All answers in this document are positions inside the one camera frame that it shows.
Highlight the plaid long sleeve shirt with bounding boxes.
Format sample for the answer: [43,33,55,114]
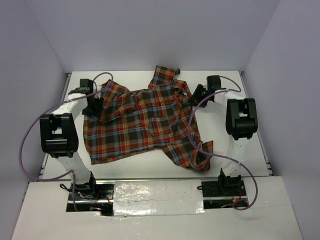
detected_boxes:
[83,66,214,171]

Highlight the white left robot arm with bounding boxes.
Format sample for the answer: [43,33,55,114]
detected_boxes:
[39,78,103,199]

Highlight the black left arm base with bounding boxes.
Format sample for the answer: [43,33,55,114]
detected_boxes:
[59,173,114,204]

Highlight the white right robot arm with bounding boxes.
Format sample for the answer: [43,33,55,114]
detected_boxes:
[188,75,258,178]

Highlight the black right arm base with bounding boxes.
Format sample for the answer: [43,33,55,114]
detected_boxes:
[197,168,246,198]

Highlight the glossy white tape patch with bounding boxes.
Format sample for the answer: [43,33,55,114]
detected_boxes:
[113,179,205,217]

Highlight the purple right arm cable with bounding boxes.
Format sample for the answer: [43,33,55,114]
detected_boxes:
[189,75,259,215]

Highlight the aluminium table frame rail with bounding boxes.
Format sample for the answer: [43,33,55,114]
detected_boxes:
[238,70,274,176]

